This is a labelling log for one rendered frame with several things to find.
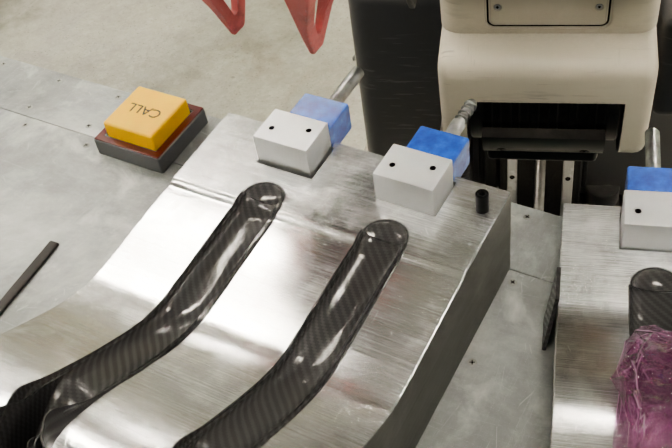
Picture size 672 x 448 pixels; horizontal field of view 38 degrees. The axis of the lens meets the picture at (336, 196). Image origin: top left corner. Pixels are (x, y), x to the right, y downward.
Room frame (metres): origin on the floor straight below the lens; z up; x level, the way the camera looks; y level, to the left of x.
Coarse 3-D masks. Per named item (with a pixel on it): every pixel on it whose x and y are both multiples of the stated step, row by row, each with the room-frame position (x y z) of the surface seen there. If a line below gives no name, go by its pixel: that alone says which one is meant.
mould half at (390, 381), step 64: (256, 128) 0.63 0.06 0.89; (192, 192) 0.57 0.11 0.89; (320, 192) 0.54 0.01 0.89; (128, 256) 0.51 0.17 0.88; (192, 256) 0.50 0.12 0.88; (256, 256) 0.49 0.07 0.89; (320, 256) 0.48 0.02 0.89; (448, 256) 0.45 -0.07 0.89; (64, 320) 0.45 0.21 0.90; (128, 320) 0.45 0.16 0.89; (256, 320) 0.43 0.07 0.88; (384, 320) 0.41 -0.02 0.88; (448, 320) 0.41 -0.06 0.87; (0, 384) 0.38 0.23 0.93; (128, 384) 0.37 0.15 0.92; (192, 384) 0.37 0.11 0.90; (384, 384) 0.36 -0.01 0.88; (448, 384) 0.40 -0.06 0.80
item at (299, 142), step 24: (360, 72) 0.68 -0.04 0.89; (312, 96) 0.64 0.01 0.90; (336, 96) 0.65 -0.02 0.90; (288, 120) 0.60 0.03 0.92; (312, 120) 0.60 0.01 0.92; (336, 120) 0.61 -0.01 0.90; (264, 144) 0.58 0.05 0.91; (288, 144) 0.57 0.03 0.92; (312, 144) 0.57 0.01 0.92; (288, 168) 0.57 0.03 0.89; (312, 168) 0.56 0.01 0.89
